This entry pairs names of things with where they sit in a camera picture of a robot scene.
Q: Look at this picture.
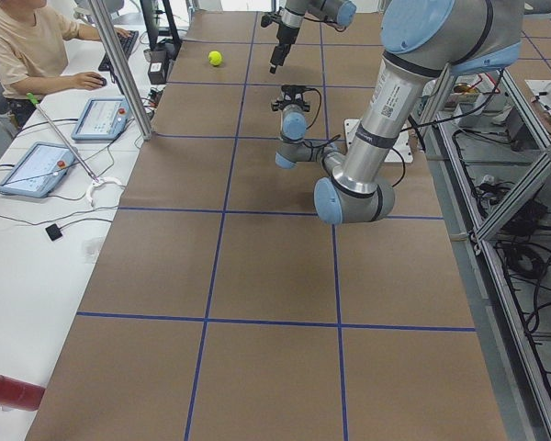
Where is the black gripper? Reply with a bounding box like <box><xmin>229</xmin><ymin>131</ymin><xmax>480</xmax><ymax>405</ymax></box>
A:
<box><xmin>269</xmin><ymin>24</ymin><xmax>300</xmax><ymax>74</ymax></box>

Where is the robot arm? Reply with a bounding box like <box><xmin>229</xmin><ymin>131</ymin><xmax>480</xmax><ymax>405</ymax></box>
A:
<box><xmin>260</xmin><ymin>0</ymin><xmax>357</xmax><ymax>74</ymax></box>
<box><xmin>271</xmin><ymin>0</ymin><xmax>524</xmax><ymax>224</ymax></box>

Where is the yellow tennis ball far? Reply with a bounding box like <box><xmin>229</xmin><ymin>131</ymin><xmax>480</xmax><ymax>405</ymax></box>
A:
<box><xmin>208</xmin><ymin>51</ymin><xmax>222</xmax><ymax>67</ymax></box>

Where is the black power box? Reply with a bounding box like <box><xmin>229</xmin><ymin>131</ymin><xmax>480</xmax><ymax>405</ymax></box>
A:
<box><xmin>148</xmin><ymin>50</ymin><xmax>169</xmax><ymax>85</ymax></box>

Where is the black keyboard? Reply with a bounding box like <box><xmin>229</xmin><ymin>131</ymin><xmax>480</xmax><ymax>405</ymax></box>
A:
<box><xmin>97</xmin><ymin>29</ymin><xmax>140</xmax><ymax>72</ymax></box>

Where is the teach pendant far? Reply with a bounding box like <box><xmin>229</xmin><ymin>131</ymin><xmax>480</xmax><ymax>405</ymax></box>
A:
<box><xmin>72</xmin><ymin>97</ymin><xmax>131</xmax><ymax>142</ymax></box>

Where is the teach pendant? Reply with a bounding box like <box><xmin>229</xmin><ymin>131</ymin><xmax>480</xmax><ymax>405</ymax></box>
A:
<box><xmin>72</xmin><ymin>97</ymin><xmax>131</xmax><ymax>142</ymax></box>
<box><xmin>0</xmin><ymin>141</ymin><xmax>76</xmax><ymax>198</ymax></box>

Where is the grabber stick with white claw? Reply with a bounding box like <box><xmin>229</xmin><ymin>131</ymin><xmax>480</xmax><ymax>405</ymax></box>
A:
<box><xmin>27</xmin><ymin>93</ymin><xmax>125</xmax><ymax>208</ymax></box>

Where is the person in beige shirt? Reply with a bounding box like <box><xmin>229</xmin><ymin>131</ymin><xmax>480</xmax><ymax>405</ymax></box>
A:
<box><xmin>0</xmin><ymin>0</ymin><xmax>140</xmax><ymax>128</ymax></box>

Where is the teach pendant near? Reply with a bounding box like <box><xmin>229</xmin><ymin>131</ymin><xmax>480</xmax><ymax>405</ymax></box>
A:
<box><xmin>0</xmin><ymin>141</ymin><xmax>76</xmax><ymax>198</ymax></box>

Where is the small black square puck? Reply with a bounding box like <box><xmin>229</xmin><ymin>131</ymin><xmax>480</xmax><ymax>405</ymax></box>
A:
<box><xmin>45</xmin><ymin>223</ymin><xmax>62</xmax><ymax>242</ymax></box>

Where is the red cylinder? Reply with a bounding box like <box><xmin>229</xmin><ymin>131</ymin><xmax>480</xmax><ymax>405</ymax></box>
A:
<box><xmin>0</xmin><ymin>374</ymin><xmax>45</xmax><ymax>412</ymax></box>

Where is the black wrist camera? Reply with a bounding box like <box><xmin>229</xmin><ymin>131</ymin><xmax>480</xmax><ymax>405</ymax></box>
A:
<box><xmin>270</xmin><ymin>85</ymin><xmax>313</xmax><ymax>112</ymax></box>

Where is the aluminium frame post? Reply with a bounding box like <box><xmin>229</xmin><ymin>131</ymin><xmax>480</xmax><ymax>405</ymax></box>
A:
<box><xmin>87</xmin><ymin>0</ymin><xmax>152</xmax><ymax>141</ymax></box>

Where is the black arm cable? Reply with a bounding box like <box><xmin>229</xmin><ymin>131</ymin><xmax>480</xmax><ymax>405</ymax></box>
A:
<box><xmin>298</xmin><ymin>85</ymin><xmax>408</xmax><ymax>188</ymax></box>

